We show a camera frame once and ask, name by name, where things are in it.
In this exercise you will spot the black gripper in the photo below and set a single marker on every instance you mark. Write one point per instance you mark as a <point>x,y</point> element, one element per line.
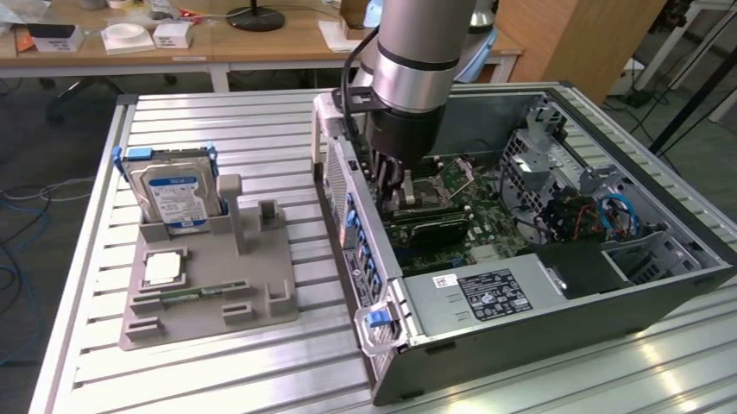
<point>404,133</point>

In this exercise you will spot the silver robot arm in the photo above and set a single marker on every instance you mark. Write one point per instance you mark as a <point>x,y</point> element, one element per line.
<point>421,43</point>

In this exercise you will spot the metal socket cover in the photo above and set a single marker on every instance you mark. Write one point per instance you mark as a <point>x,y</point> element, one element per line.
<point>461,170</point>

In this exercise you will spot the CPU socket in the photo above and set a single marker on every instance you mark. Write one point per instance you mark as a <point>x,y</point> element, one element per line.
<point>430,192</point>

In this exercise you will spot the metal disk bay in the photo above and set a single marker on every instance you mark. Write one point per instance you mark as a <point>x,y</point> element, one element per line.
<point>651,259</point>
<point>536,164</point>

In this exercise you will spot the flat white box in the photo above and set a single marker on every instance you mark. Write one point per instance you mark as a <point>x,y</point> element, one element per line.
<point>340,39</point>

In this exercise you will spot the green motherboard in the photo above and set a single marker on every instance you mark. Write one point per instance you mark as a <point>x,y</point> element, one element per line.
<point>489,224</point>

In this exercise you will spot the brown cardboard box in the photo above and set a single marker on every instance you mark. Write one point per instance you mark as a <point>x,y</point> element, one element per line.
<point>353,15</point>

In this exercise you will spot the silver chipset heatsink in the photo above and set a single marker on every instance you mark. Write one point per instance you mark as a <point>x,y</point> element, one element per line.
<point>483,255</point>

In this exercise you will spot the wooden cabinet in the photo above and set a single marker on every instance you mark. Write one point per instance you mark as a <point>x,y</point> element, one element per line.
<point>576,43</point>

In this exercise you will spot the black round lamp base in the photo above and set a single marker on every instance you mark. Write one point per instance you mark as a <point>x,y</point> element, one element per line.
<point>257,19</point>

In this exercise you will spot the white floor box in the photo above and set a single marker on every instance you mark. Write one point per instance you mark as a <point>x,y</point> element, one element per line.
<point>628,77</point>

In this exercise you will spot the grey parts rack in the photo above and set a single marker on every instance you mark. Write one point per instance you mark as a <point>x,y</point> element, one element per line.
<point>260,276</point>

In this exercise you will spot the grey power supply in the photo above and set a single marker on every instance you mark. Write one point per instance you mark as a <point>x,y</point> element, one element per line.
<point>438,310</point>

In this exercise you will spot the hard disk in blue caddy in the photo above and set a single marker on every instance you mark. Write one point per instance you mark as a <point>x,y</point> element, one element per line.
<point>173,194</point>

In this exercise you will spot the blue case latch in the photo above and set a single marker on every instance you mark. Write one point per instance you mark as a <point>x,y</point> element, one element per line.
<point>380,320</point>

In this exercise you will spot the black plastic shroud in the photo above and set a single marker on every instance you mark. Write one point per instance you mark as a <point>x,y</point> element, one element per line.
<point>581,267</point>

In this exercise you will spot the white labelled box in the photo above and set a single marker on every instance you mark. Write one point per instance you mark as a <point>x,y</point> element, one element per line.
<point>173,36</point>

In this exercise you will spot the black stand pole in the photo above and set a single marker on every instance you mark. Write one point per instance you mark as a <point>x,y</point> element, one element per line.
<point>685,99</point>

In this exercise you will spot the green RAM stick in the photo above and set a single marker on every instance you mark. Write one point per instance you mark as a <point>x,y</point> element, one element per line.
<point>202,292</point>

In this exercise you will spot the silver CPU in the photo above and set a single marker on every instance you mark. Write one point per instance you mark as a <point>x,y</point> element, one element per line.
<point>163,269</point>

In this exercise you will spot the white square holder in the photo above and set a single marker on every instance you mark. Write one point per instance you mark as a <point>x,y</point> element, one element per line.
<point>127,41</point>

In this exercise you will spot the open grey PC case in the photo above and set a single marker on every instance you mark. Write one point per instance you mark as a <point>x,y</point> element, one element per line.
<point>519,345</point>

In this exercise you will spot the black chair base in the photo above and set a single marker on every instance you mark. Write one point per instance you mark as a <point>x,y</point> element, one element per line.
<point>75,92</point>

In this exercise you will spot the white box black lid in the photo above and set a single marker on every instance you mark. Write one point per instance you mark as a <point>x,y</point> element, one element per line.
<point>55,39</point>

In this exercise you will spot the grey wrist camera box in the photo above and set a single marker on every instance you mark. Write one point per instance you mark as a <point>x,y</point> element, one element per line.
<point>334,121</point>

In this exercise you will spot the wooden desk white frame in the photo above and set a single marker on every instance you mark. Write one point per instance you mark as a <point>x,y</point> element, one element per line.
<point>260,47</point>

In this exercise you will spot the white table frame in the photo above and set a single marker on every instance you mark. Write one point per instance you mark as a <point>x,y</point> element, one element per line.
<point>691,43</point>

